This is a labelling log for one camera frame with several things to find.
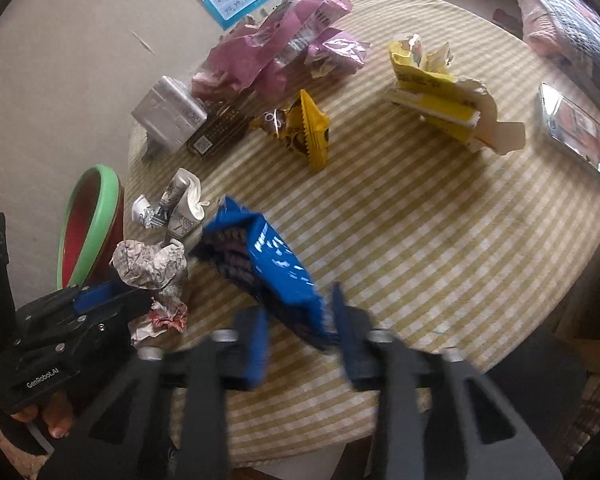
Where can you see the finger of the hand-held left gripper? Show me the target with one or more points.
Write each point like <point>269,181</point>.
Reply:
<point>100,297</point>

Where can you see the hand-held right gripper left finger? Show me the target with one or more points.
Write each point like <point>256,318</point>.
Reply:
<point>252,355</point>

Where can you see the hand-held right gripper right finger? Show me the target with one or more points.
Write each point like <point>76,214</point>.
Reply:
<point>352,345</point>

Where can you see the white paper wad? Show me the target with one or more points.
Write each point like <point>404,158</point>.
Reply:
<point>147,265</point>

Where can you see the red bin with green rim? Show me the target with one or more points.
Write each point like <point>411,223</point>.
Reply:
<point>87,225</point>

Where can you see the blue snack bag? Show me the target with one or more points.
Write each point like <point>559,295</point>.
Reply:
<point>275,260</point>

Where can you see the dark brown drink carton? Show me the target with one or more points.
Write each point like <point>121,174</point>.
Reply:
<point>220,132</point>

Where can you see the yellow snack wrapper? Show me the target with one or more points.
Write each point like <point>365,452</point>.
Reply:
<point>305,132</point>

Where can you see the person's left hand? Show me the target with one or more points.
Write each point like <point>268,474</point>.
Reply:
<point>57,417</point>

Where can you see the red and white crumpled wrapper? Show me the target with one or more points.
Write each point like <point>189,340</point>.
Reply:
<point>162,320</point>

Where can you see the yellow checkered tablecloth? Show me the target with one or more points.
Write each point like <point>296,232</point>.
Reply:
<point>405,240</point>

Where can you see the crumpled white printed tube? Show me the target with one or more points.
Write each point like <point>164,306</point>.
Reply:
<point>180,205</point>

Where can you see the silver foil packet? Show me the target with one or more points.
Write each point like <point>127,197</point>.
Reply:
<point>165,115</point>

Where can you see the torn yellow cardboard box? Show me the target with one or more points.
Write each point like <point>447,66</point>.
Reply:
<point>440,102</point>

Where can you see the torn pink wrapper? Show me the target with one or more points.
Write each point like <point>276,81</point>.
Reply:
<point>280,40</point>

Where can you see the patchwork blanket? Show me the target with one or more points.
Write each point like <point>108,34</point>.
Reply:
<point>565,15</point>

